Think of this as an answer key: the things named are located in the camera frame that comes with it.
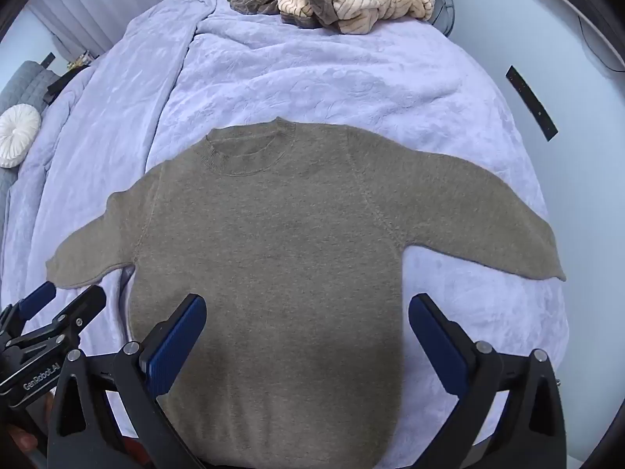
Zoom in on black wall strip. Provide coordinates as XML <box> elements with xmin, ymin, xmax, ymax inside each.
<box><xmin>505</xmin><ymin>65</ymin><xmax>559</xmax><ymax>142</ymax></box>

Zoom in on pale curtain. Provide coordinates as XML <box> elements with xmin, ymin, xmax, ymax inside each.
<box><xmin>24</xmin><ymin>0</ymin><xmax>240</xmax><ymax>62</ymax></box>

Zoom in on grey quilted sofa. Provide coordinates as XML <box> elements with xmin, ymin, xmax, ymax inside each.
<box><xmin>0</xmin><ymin>60</ymin><xmax>64</xmax><ymax>220</ymax></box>

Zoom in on brown knit sweater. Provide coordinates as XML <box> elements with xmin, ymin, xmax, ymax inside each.
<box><xmin>45</xmin><ymin>116</ymin><xmax>567</xmax><ymax>469</ymax></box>

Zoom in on round white cushion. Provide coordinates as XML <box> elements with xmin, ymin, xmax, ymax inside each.
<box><xmin>0</xmin><ymin>104</ymin><xmax>42</xmax><ymax>168</ymax></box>

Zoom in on person's left hand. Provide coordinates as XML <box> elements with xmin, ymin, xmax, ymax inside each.
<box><xmin>6</xmin><ymin>422</ymin><xmax>40</xmax><ymax>456</ymax></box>

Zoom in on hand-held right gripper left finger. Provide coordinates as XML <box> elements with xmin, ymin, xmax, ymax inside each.
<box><xmin>46</xmin><ymin>294</ymin><xmax>208</xmax><ymax>469</ymax></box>

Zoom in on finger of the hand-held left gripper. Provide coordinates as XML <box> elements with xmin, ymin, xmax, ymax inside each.
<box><xmin>5</xmin><ymin>284</ymin><xmax>107</xmax><ymax>353</ymax></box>
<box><xmin>0</xmin><ymin>281</ymin><xmax>57</xmax><ymax>340</ymax></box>

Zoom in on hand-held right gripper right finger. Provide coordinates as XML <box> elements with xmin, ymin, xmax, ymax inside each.
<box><xmin>407</xmin><ymin>293</ymin><xmax>570</xmax><ymax>469</ymax></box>

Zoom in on curved monitor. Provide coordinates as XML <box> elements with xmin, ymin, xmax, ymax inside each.
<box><xmin>531</xmin><ymin>0</ymin><xmax>625</xmax><ymax>52</ymax></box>

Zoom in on black fan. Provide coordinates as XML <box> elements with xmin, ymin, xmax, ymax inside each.
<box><xmin>429</xmin><ymin>0</ymin><xmax>456</xmax><ymax>38</ymax></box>

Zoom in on lilac fleece blanket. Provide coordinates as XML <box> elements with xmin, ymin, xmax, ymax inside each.
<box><xmin>0</xmin><ymin>0</ymin><xmax>572</xmax><ymax>469</ymax></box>

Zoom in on black monitor cable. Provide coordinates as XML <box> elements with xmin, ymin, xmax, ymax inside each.
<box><xmin>577</xmin><ymin>14</ymin><xmax>625</xmax><ymax>73</ymax></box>

